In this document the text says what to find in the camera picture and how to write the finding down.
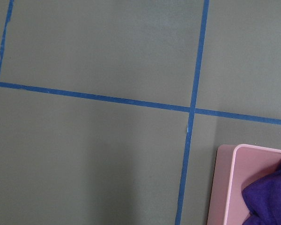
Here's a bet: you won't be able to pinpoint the purple microfiber cloth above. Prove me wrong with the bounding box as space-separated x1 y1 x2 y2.
242 163 281 225

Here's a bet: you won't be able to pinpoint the pink plastic bin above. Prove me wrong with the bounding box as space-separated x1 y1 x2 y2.
207 144 281 225

